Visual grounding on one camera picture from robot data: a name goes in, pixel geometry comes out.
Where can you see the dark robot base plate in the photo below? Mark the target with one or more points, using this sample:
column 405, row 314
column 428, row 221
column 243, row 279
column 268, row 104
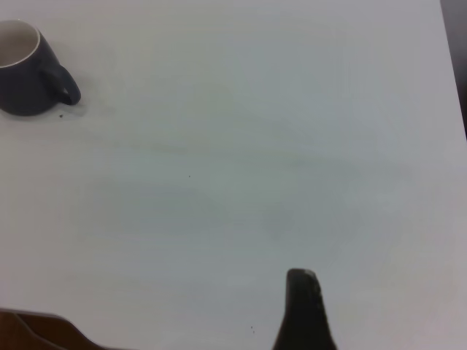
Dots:
column 36, row 331

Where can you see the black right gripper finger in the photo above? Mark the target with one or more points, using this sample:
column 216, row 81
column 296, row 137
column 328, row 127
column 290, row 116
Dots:
column 303, row 317

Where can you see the dark grey ceramic mug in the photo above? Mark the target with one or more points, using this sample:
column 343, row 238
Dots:
column 22, row 87

